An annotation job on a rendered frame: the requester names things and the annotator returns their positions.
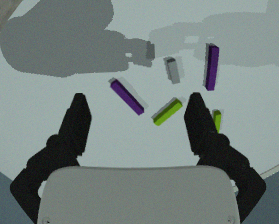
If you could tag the lime green rod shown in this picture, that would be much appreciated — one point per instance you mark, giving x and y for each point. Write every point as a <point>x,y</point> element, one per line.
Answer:
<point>167,112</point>
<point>217,119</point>

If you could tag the purple rod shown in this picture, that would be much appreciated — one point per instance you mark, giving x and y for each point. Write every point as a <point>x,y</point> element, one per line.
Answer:
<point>127,97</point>
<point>213,56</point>

